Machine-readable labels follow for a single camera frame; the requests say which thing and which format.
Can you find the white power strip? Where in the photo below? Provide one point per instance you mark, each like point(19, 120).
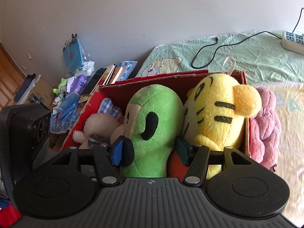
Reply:
point(293, 42)

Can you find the small green figurine toy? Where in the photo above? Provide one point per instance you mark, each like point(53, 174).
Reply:
point(60, 93)

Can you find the blue checkered cloth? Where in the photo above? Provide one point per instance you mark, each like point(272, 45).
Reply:
point(65, 116)

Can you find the pastel cartoon bed sheet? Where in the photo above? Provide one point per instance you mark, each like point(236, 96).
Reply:
point(266, 64)

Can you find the purple toy package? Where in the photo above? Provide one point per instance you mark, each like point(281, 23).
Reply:
point(76, 84)

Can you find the white plush bunny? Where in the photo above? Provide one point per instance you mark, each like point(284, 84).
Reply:
point(102, 127)

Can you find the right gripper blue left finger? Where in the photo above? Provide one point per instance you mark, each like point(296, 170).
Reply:
point(118, 150)

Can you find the yellow tiger plush toy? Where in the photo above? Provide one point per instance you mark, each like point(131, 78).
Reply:
point(216, 110)

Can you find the pink plush teddy bear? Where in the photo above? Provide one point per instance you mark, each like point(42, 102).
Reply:
point(266, 131)

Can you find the red cardboard box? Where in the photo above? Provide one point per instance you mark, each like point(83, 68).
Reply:
point(120, 94)

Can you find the green bean plush toy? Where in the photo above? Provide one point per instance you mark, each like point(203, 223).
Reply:
point(154, 117)

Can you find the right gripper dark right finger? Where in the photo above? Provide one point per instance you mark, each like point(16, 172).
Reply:
point(184, 151)

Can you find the stack of books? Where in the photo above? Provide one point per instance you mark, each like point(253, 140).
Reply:
point(113, 74)

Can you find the blue notebook with clips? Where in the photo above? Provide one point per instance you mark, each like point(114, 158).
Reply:
point(73, 54)

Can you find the black smartphone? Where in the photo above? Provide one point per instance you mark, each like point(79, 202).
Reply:
point(91, 84)

